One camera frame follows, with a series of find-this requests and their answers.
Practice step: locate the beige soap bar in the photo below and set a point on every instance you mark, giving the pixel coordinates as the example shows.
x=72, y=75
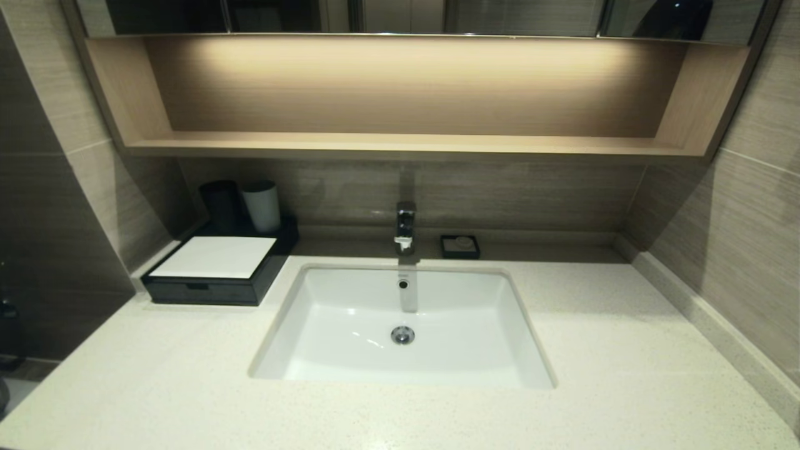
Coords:
x=463, y=242

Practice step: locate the mirror cabinet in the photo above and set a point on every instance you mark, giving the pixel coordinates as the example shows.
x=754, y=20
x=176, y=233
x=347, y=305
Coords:
x=500, y=15

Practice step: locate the chrome sink drain plug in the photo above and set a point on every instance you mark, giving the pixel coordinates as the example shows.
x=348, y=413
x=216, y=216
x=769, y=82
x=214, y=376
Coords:
x=402, y=335

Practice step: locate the black box drawer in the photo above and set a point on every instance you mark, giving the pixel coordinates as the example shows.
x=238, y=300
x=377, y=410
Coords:
x=206, y=292

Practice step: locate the wooden wall shelf niche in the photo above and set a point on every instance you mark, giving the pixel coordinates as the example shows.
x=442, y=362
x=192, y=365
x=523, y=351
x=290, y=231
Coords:
x=400, y=87

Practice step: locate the black storage box housing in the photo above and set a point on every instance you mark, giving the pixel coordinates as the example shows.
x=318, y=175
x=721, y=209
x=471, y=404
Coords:
x=284, y=240

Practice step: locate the dark metal tumbler cup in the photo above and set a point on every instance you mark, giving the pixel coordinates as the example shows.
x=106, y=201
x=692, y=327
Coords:
x=220, y=206

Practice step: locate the chrome faucet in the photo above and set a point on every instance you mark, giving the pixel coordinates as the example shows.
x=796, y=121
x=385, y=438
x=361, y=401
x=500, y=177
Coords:
x=405, y=226

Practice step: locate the black soap dish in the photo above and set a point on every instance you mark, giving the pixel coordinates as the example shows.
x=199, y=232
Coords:
x=447, y=251

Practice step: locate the grey white cup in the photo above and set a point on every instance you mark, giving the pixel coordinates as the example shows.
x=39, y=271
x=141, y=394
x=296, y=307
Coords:
x=262, y=207

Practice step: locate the white ceramic sink basin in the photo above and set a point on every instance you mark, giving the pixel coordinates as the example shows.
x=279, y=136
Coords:
x=469, y=325

